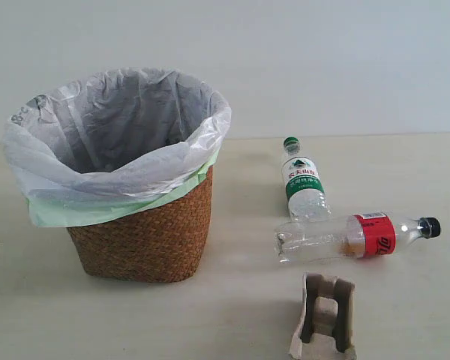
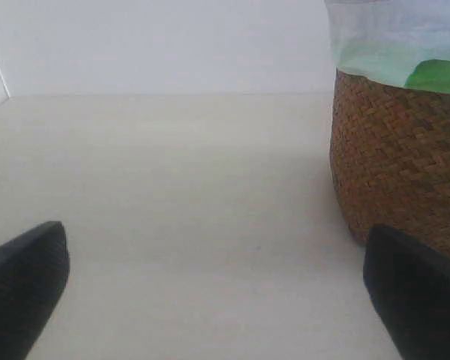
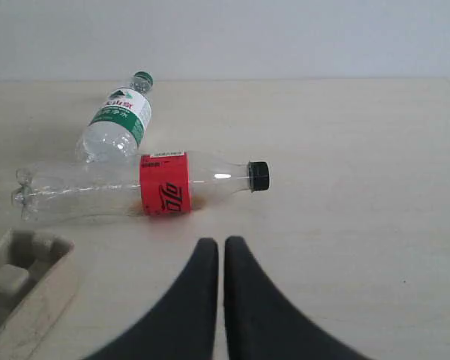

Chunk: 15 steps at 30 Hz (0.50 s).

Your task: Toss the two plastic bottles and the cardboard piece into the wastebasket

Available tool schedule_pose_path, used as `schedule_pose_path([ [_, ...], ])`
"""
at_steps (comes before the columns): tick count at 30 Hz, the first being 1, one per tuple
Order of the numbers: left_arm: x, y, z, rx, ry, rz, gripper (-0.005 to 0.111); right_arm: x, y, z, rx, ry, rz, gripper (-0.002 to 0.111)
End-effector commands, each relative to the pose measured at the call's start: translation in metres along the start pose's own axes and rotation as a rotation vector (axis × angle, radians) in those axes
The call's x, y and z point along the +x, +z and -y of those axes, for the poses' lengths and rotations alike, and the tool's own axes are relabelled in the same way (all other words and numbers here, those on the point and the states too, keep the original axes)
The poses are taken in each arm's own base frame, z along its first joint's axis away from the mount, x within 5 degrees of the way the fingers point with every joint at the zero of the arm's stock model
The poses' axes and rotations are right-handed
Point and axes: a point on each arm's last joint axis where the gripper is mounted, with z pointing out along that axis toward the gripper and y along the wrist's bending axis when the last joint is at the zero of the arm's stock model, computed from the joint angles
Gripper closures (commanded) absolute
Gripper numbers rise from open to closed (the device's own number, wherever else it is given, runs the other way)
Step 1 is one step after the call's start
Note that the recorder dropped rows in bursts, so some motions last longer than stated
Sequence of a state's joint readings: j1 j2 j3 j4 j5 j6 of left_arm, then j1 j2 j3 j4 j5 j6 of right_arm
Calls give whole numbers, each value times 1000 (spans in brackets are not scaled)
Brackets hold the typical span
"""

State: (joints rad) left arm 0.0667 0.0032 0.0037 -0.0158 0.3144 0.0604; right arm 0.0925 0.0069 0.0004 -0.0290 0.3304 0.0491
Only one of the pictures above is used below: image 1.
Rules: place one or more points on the light green plastic bag liner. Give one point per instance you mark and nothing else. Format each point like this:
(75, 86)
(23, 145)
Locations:
(52, 213)

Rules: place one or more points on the red label cola bottle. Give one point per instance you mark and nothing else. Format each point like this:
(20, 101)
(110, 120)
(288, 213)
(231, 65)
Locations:
(355, 236)

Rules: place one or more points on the woven brown wicker basket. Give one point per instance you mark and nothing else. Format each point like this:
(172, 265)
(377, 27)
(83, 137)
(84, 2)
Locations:
(159, 245)

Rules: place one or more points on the green label water bottle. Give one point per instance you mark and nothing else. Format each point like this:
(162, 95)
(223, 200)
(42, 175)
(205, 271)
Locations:
(306, 199)

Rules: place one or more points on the translucent white bin liner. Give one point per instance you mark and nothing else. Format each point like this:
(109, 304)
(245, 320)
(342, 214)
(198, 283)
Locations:
(119, 135)

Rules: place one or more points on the grey pulp cardboard tray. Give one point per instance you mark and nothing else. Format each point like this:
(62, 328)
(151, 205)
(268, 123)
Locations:
(326, 309)

